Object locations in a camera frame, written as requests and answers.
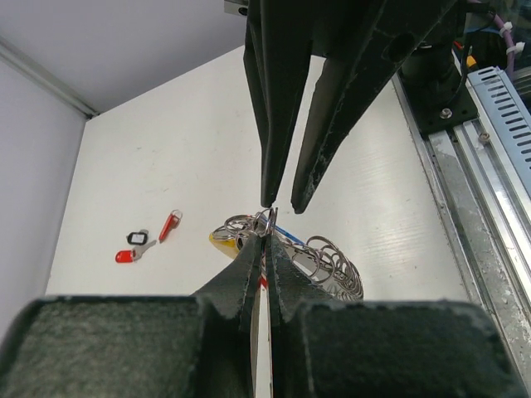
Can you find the red tag key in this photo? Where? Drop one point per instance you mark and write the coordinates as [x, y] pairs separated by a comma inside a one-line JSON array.
[[263, 278], [134, 254]]

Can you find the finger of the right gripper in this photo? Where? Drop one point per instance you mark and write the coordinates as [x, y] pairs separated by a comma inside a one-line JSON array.
[[279, 42], [376, 38]]

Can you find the white slotted cable duct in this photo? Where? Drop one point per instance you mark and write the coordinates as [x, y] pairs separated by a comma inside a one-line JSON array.
[[508, 115]]

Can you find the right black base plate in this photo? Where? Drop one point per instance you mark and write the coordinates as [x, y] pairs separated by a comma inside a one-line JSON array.
[[435, 93]]

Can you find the black key tag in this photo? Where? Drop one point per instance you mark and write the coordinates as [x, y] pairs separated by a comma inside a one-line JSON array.
[[140, 237]]

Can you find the red tag with ring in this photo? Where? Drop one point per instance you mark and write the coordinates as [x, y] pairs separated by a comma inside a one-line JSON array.
[[171, 223]]

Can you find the blue tag key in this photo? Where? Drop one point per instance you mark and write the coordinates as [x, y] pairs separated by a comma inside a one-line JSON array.
[[285, 235]]

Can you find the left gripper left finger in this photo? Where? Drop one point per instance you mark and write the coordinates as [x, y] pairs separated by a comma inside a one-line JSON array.
[[133, 346]]

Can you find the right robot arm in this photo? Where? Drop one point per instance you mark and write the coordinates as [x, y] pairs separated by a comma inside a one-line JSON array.
[[439, 42]]

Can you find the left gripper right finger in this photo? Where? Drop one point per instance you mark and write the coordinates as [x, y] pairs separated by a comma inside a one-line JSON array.
[[323, 347]]

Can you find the aluminium mounting rail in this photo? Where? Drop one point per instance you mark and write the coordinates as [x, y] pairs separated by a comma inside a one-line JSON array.
[[479, 252]]

